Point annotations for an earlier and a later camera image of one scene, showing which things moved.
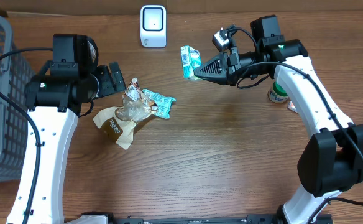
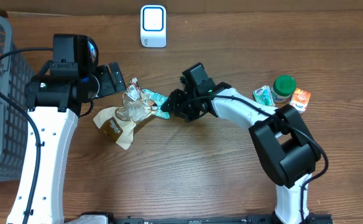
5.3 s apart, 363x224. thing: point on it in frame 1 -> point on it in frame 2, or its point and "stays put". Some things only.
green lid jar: x=278 y=94 stays put
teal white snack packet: x=163 y=103 stays put
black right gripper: x=229 y=67 -> x=176 y=106
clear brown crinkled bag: x=119 y=124 stays put
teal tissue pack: x=191 y=60 -> x=263 y=94
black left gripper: x=104 y=74 stays put
